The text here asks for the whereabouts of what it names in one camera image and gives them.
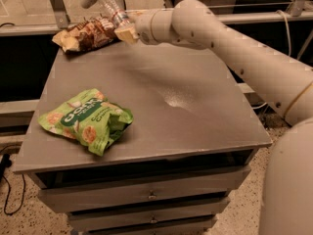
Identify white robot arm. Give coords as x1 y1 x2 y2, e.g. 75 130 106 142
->
115 0 313 235

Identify grey metal railing frame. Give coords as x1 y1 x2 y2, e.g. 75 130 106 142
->
0 0 313 37

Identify clear plastic water bottle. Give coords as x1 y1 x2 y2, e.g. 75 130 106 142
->
99 0 130 28

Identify brown chip bag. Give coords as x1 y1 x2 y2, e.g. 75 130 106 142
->
52 17 116 53

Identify black floor cable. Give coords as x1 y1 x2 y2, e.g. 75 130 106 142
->
0 144 27 215

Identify green rice chip bag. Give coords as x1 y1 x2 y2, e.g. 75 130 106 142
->
38 88 133 156

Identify white cable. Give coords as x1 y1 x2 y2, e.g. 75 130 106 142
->
252 9 292 111

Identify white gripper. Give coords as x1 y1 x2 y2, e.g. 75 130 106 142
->
114 10 156 45

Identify grey drawer cabinet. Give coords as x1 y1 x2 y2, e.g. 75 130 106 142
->
14 42 271 235

